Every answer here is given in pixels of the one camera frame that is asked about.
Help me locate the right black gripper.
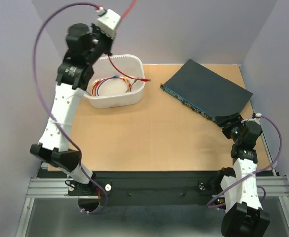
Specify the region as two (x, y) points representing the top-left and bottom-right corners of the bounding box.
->
(214, 112), (245, 144)

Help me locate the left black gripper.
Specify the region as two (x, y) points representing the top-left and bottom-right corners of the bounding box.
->
(88, 22), (119, 65)

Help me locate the long red patch cable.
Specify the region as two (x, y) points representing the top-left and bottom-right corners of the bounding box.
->
(91, 76), (134, 96)

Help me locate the dark network switch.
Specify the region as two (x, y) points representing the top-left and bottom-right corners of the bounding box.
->
(160, 59), (253, 124)

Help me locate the yellow patch cable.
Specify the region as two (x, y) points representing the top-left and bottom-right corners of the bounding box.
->
(91, 75), (132, 96)

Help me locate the red patch cable pair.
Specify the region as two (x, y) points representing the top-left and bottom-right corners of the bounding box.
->
(107, 0), (151, 83)

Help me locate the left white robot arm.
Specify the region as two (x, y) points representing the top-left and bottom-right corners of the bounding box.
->
(30, 23), (116, 195)

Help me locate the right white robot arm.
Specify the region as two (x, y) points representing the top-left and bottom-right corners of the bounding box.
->
(214, 113), (270, 237)

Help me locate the white plastic tub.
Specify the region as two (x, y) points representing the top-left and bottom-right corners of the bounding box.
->
(84, 54), (145, 109)

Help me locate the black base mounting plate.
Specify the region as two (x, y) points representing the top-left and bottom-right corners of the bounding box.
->
(38, 168), (235, 206)

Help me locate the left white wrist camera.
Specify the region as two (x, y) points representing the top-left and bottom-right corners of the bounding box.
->
(95, 7), (121, 39)

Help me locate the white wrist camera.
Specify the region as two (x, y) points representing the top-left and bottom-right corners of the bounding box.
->
(242, 113), (262, 125)
(95, 7), (121, 39)

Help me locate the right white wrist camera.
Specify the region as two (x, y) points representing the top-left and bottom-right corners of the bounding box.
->
(242, 113), (262, 125)

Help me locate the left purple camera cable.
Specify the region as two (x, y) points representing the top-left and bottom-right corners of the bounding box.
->
(33, 2), (108, 215)

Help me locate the aluminium frame rail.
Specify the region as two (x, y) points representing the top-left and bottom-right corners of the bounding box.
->
(15, 65), (73, 237)

